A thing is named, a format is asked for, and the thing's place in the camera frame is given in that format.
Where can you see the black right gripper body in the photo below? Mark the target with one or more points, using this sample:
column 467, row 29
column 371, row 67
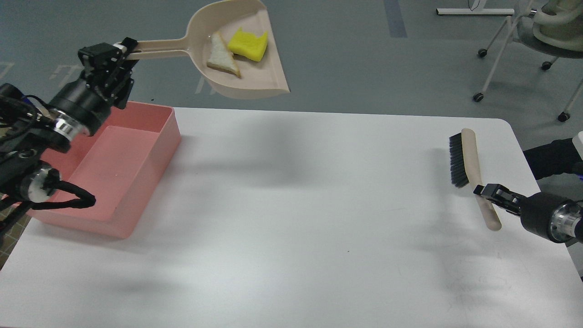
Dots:
column 537, row 213

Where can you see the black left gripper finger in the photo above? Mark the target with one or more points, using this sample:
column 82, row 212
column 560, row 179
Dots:
column 101, row 68
column 121, row 70

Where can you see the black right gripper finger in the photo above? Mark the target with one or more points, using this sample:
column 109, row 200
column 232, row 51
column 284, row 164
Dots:
column 513, row 207
column 499, row 192

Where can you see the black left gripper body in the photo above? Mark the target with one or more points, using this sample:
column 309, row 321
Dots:
column 90, row 106

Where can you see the beige hand brush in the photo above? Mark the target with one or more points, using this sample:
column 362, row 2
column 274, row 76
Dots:
column 465, row 170

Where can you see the white bread slice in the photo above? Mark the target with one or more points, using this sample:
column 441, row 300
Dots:
column 220, row 57

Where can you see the yellow sponge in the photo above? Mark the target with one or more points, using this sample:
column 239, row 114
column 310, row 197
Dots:
column 248, row 45

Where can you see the beige plastic dustpan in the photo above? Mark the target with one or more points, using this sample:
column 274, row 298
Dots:
column 258, row 79

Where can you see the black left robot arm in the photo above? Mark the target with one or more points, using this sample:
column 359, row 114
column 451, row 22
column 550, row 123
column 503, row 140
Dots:
column 33, row 126

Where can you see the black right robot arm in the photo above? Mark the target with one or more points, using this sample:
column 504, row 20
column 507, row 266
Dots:
column 553, row 217

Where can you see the pink plastic bin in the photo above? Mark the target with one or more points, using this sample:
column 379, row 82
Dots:
column 121, row 166

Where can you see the checkered beige cloth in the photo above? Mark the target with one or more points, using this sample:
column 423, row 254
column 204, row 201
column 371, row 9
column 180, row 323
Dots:
column 13, row 220

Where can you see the white office chair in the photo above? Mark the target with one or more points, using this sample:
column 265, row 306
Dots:
column 555, row 29

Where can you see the white table leg base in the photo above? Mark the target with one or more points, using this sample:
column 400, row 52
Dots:
column 473, row 12

